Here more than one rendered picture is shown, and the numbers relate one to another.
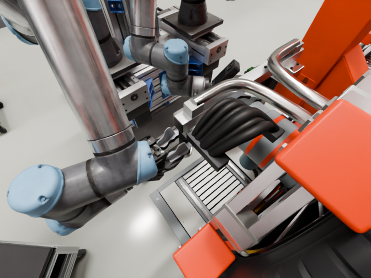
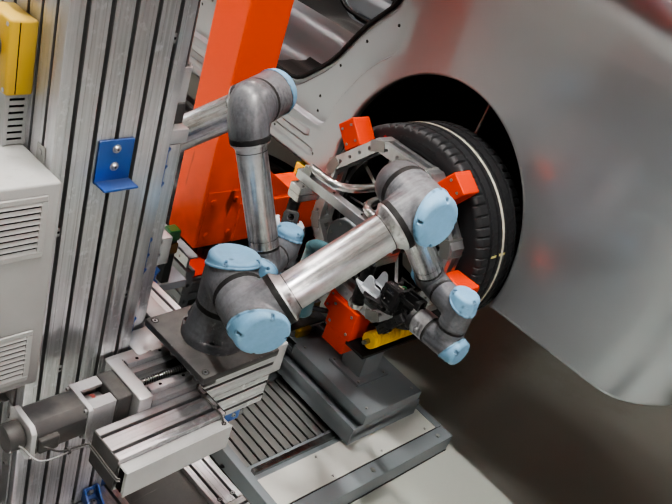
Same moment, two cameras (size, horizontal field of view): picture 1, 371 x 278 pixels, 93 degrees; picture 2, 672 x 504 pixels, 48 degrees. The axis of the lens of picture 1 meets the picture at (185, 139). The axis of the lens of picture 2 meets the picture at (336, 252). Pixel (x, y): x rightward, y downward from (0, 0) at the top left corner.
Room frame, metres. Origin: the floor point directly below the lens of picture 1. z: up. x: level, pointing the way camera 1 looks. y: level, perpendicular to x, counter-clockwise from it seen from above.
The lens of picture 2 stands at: (0.80, 1.71, 1.90)
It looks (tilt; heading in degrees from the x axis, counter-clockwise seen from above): 29 degrees down; 256
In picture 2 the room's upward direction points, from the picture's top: 19 degrees clockwise
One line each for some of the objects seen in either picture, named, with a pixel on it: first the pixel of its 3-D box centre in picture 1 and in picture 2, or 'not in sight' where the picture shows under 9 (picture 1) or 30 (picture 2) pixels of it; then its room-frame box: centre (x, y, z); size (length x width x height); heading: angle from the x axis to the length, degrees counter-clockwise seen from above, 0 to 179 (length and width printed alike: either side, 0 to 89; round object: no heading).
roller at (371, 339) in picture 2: not in sight; (393, 331); (0.03, -0.24, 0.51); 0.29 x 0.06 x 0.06; 38
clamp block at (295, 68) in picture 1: (282, 68); (305, 189); (0.45, -0.29, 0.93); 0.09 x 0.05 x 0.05; 38
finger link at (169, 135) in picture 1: (169, 134); (368, 284); (0.26, 0.04, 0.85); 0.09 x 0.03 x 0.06; 137
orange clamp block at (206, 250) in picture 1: (202, 255); (456, 289); (-0.01, -0.03, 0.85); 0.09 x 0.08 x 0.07; 128
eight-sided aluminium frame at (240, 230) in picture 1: (295, 161); (381, 231); (0.18, -0.28, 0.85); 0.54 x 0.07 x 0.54; 128
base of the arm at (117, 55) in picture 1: (99, 46); (218, 317); (0.66, 0.33, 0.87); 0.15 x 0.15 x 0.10
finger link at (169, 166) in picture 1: (167, 161); not in sight; (0.19, 0.05, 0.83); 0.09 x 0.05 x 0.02; 120
